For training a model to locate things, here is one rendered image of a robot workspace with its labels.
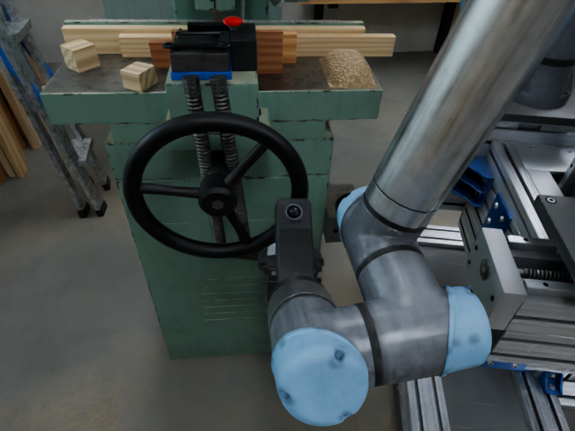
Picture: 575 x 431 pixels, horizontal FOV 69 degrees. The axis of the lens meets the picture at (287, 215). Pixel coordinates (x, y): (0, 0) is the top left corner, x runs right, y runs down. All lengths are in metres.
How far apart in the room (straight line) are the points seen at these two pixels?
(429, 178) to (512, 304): 0.33
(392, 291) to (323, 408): 0.12
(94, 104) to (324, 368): 0.63
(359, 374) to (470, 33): 0.28
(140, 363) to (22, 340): 0.40
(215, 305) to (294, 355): 0.86
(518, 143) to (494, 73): 0.75
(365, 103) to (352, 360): 0.56
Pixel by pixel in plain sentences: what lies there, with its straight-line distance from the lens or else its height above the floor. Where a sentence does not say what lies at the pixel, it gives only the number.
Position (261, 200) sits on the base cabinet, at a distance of 0.91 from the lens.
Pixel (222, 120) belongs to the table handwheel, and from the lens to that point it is 0.59.
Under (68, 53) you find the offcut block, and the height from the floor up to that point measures 0.93.
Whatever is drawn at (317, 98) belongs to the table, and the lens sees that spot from 0.79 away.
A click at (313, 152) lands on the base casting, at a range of 0.85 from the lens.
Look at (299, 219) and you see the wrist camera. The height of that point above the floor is 0.88.
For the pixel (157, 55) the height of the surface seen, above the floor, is 0.93.
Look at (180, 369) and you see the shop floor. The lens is 1.42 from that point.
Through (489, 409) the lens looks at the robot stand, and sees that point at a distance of 1.24.
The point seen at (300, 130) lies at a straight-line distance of 0.82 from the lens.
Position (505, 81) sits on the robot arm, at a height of 1.10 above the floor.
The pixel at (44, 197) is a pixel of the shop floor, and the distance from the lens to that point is 2.18.
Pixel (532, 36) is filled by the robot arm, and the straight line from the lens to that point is 0.37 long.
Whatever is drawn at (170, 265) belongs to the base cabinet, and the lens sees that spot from 1.07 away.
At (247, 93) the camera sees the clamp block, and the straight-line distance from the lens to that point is 0.67.
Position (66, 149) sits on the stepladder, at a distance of 1.80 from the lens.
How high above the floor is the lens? 1.24
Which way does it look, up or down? 42 degrees down
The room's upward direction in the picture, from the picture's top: 2 degrees clockwise
